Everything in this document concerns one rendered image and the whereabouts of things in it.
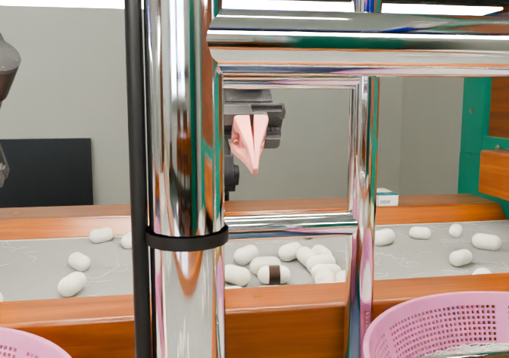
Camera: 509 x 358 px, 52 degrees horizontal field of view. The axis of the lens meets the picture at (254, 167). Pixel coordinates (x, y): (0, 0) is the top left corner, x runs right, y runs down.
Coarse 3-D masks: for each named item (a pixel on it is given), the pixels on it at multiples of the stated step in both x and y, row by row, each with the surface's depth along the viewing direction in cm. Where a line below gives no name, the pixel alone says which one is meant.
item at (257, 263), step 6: (258, 258) 60; (264, 258) 60; (270, 258) 60; (276, 258) 60; (252, 264) 60; (258, 264) 59; (264, 264) 59; (270, 264) 60; (276, 264) 60; (252, 270) 60; (258, 270) 59
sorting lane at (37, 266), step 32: (416, 224) 84; (448, 224) 85; (480, 224) 85; (0, 256) 68; (32, 256) 68; (64, 256) 68; (96, 256) 68; (128, 256) 68; (384, 256) 68; (416, 256) 68; (448, 256) 68; (480, 256) 68; (0, 288) 56; (32, 288) 56; (96, 288) 56; (128, 288) 56
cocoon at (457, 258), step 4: (452, 252) 63; (456, 252) 63; (460, 252) 63; (464, 252) 63; (468, 252) 64; (452, 256) 63; (456, 256) 63; (460, 256) 63; (464, 256) 63; (468, 256) 63; (472, 256) 64; (452, 260) 63; (456, 260) 63; (460, 260) 62; (464, 260) 63; (468, 260) 63; (452, 264) 63; (456, 264) 63; (460, 264) 63
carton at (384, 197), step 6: (378, 192) 88; (384, 192) 88; (390, 192) 88; (378, 198) 86; (384, 198) 86; (390, 198) 86; (396, 198) 87; (378, 204) 86; (384, 204) 86; (390, 204) 87; (396, 204) 87
